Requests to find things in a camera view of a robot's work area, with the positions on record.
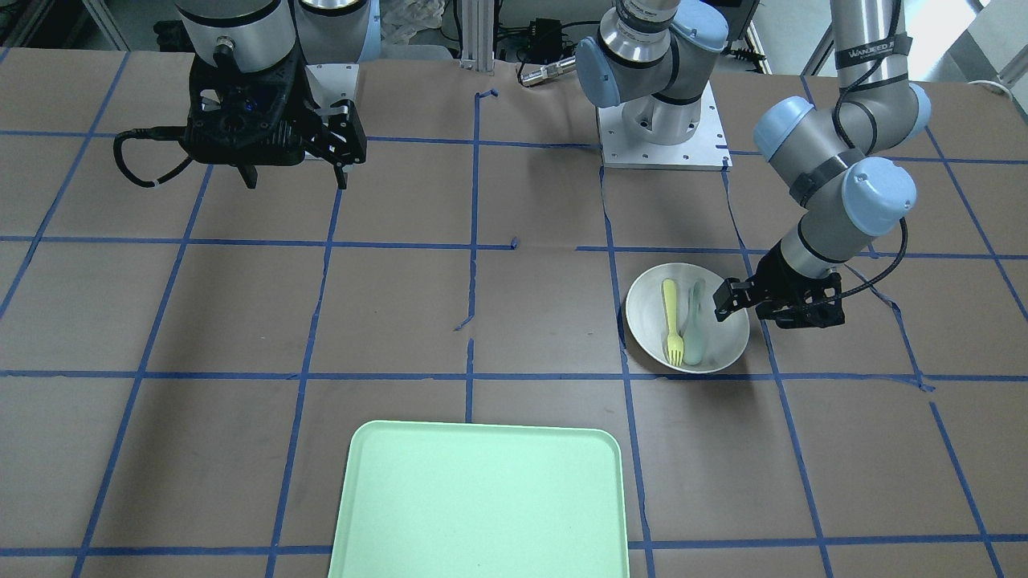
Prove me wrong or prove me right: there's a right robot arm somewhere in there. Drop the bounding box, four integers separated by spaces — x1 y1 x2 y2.
176 1 381 188

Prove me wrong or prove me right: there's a light green tray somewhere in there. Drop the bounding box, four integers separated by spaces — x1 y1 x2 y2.
328 420 630 577

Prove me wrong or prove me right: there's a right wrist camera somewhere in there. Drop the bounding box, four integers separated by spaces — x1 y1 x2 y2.
179 76 306 167

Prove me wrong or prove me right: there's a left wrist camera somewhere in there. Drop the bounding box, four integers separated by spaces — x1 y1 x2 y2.
772 273 846 329

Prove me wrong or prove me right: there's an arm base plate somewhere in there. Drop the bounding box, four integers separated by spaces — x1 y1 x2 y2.
596 83 733 171
306 63 360 118

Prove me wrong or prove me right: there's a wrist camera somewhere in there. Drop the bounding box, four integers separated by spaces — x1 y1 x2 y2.
179 76 306 167
772 273 846 329

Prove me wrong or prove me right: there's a pale green plastic spoon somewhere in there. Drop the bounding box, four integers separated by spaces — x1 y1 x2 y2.
683 278 708 366

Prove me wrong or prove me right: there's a yellow plastic fork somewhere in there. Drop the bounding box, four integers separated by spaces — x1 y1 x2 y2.
661 278 684 367

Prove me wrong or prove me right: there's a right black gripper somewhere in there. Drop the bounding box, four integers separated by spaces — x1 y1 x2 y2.
190 63 368 190

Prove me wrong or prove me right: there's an aluminium frame post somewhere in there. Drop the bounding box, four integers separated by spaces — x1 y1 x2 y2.
458 1 498 75

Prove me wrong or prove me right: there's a white round plate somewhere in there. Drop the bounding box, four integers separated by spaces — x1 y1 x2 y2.
624 263 750 374

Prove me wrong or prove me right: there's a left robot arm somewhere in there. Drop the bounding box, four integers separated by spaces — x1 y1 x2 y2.
575 1 932 329

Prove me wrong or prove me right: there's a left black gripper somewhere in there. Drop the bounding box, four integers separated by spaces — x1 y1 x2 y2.
713 242 805 323

